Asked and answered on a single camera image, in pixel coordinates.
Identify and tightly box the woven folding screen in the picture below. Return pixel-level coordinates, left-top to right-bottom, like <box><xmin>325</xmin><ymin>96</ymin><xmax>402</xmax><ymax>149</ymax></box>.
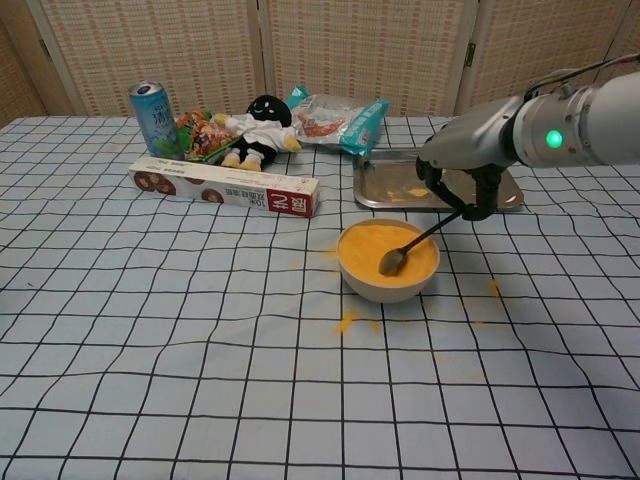
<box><xmin>0</xmin><ymin>0</ymin><xmax>640</xmax><ymax>119</ymax></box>

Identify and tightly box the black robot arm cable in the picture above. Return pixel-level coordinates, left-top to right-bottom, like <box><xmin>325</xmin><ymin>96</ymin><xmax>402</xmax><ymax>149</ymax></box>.
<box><xmin>524</xmin><ymin>52</ymin><xmax>640</xmax><ymax>95</ymax></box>

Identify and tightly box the blue checked tablecloth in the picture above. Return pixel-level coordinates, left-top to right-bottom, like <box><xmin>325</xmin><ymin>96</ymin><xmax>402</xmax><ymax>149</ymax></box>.
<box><xmin>0</xmin><ymin>115</ymin><xmax>640</xmax><ymax>480</ymax></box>

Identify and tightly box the beige bowl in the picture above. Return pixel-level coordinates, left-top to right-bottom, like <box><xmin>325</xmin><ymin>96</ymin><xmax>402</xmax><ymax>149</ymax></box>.
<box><xmin>336</xmin><ymin>218</ymin><xmax>441</xmax><ymax>304</ymax></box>

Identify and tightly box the stainless steel tray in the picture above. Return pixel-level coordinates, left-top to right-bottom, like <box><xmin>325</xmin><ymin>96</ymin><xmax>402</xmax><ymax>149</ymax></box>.
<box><xmin>352</xmin><ymin>148</ymin><xmax>525</xmax><ymax>211</ymax></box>

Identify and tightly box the white cling film box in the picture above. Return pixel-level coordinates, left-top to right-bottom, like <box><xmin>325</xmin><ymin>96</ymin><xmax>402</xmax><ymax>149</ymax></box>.
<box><xmin>127</xmin><ymin>155</ymin><xmax>321</xmax><ymax>220</ymax></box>

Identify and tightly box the teal clear food bag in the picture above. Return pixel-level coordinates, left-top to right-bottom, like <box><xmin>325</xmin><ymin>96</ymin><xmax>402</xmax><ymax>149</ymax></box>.
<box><xmin>289</xmin><ymin>85</ymin><xmax>391</xmax><ymax>156</ymax></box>

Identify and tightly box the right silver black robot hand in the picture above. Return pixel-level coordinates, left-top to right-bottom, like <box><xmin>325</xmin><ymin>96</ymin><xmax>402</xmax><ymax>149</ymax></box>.
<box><xmin>414</xmin><ymin>95</ymin><xmax>524</xmax><ymax>222</ymax></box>

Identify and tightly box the black plush doll white robe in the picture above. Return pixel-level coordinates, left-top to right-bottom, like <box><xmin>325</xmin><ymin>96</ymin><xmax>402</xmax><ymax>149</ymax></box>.
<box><xmin>213</xmin><ymin>94</ymin><xmax>304</xmax><ymax>173</ymax></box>

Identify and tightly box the dark metal spoon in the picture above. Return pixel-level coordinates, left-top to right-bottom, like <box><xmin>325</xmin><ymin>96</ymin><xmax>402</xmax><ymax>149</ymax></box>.
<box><xmin>378</xmin><ymin>209</ymin><xmax>466</xmax><ymax>277</ymax></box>

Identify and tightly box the blue drink can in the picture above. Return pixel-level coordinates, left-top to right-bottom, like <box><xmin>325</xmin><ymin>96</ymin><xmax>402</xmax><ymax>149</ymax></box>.
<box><xmin>128</xmin><ymin>81</ymin><xmax>185</xmax><ymax>161</ymax></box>

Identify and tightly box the green orange snack bag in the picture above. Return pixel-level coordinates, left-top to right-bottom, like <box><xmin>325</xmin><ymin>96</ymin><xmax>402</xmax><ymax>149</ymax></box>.
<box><xmin>175</xmin><ymin>109</ymin><xmax>240</xmax><ymax>164</ymax></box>

